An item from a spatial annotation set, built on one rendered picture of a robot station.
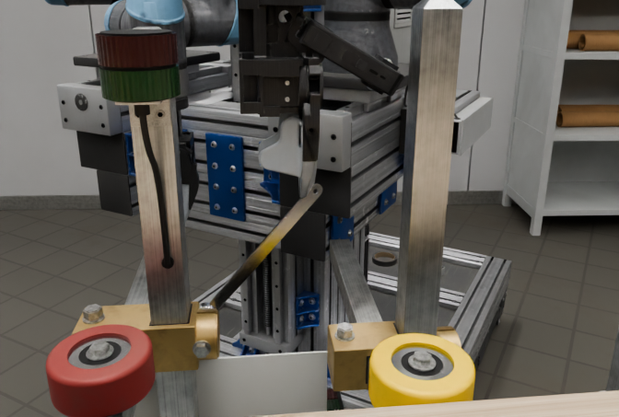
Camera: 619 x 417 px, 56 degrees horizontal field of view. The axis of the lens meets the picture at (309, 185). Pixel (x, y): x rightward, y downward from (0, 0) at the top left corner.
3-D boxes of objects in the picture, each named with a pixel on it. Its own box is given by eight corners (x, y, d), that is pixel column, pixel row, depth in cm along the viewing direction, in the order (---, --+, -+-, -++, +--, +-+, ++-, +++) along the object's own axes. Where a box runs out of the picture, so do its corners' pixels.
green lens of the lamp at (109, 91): (110, 88, 49) (108, 62, 48) (184, 87, 49) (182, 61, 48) (93, 102, 43) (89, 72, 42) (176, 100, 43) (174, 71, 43)
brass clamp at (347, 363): (326, 360, 65) (326, 320, 63) (443, 353, 66) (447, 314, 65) (333, 396, 59) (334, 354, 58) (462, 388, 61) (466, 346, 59)
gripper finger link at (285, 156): (259, 197, 63) (257, 113, 60) (313, 195, 64) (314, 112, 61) (260, 207, 60) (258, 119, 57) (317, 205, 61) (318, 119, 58)
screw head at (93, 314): (85, 313, 58) (84, 303, 58) (107, 312, 58) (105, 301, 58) (79, 325, 56) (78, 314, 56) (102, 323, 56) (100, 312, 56)
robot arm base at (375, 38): (335, 61, 115) (336, 8, 112) (409, 65, 108) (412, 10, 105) (298, 70, 103) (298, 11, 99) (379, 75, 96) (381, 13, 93)
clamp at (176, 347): (90, 348, 61) (85, 306, 59) (220, 341, 62) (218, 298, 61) (75, 382, 56) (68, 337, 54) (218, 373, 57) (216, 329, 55)
